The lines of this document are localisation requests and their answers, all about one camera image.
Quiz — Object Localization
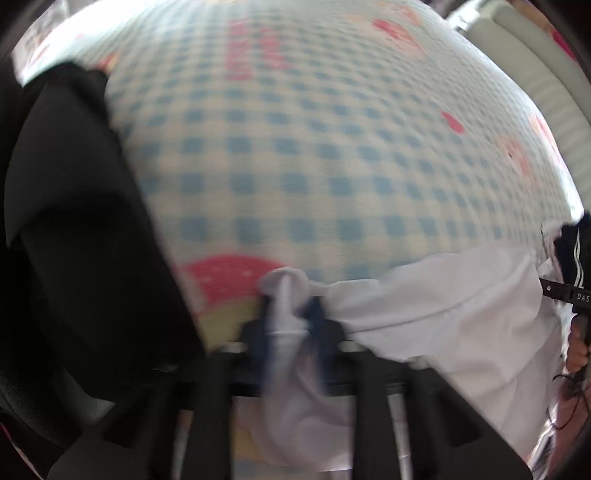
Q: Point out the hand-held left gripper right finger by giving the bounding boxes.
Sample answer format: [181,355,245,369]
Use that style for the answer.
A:
[304,296,533,480]

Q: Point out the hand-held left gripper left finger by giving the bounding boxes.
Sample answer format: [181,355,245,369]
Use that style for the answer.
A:
[46,295,279,480]

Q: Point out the white shirt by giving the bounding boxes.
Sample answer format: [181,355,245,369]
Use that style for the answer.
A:
[256,244,573,472]

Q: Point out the person's right forearm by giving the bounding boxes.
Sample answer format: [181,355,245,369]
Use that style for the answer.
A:
[531,369,591,468]

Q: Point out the person's right hand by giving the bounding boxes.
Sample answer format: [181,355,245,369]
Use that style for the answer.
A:
[566,315,591,373]

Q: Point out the navy striped garment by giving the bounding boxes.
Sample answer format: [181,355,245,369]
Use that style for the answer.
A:
[554,211,591,288]

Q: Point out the blue checkered printed blanket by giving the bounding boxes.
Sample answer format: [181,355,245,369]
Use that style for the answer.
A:
[14,0,585,472]

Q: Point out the black garment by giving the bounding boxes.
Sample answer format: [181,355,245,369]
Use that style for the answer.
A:
[0,62,207,416]

